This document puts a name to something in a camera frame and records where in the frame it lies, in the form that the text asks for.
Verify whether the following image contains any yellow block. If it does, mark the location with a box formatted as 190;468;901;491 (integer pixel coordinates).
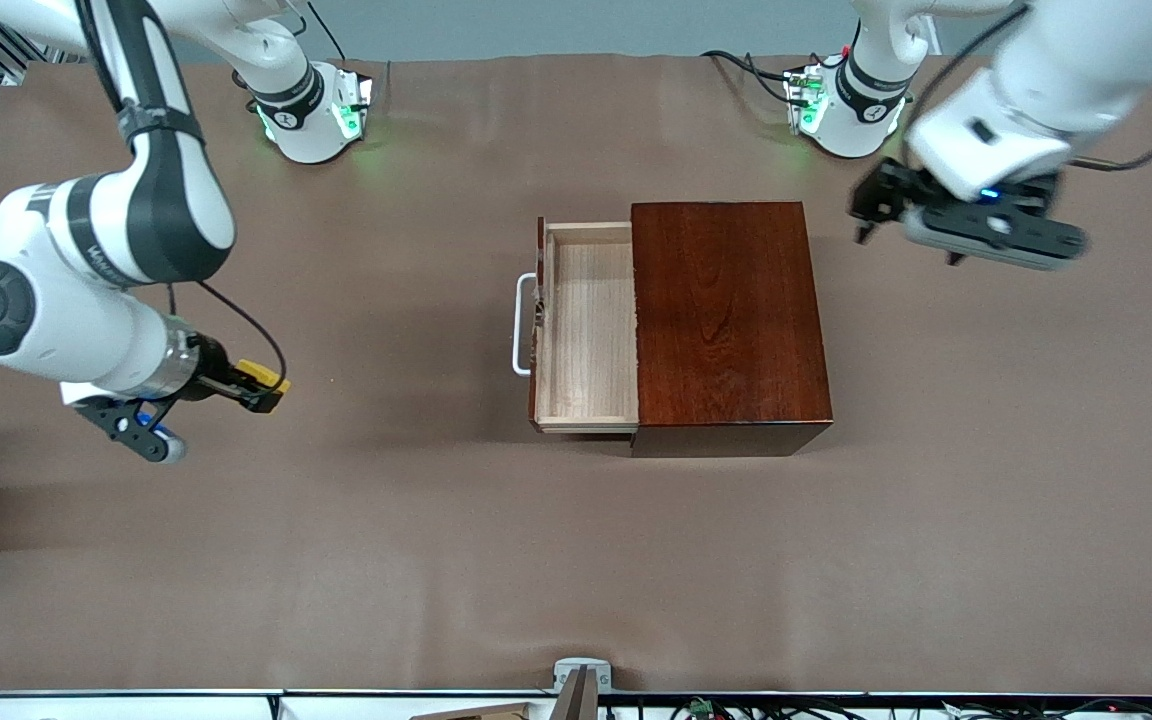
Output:
239;358;290;398

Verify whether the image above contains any wooden drawer with white handle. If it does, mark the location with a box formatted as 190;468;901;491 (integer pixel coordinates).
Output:
512;215;642;436

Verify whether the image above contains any dark brown wooden cabinet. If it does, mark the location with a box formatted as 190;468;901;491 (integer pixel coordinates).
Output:
629;201;834;459

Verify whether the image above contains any brown table cover sheet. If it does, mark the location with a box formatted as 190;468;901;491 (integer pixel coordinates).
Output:
0;52;1152;696

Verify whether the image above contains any light wooden board piece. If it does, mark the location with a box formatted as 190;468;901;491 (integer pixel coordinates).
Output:
411;703;532;720

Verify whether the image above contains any black arm base cable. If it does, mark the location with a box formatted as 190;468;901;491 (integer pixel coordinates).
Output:
701;48;789;81
741;55;789;106

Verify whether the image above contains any thin black base cable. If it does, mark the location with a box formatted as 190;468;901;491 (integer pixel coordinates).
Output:
306;0;350;63

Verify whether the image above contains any grey metal camera bracket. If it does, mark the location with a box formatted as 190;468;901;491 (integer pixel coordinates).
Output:
553;657;612;720

